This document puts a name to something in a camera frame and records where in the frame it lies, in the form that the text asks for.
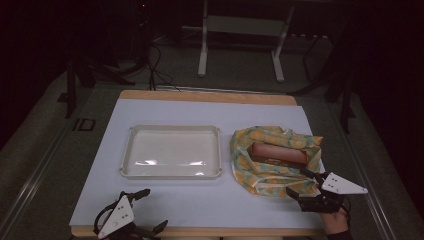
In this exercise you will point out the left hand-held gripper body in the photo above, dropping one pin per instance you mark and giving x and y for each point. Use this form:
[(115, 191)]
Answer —
[(116, 215)]

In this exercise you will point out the black stand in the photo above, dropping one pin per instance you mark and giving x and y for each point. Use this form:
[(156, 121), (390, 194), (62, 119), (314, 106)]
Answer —
[(345, 100), (71, 86)]

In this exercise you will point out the person's right hand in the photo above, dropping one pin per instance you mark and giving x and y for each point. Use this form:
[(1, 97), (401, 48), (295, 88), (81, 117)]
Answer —
[(336, 222)]

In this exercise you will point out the brown rectangular box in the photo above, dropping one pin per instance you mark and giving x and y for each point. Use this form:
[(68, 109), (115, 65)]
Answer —
[(278, 154)]

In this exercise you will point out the white metal stand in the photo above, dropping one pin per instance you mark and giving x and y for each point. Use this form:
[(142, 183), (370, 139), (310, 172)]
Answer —
[(245, 26)]

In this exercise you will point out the yellow patterned cloth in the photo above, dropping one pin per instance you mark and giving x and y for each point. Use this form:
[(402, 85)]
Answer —
[(266, 176)]

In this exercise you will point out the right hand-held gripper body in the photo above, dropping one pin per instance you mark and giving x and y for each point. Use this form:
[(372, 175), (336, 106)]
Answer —
[(340, 185)]

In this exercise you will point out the white table sheet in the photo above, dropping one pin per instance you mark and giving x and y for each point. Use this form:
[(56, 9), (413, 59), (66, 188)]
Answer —
[(186, 200)]

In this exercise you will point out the white plastic tray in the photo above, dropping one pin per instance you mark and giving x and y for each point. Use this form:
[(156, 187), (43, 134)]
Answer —
[(171, 151)]

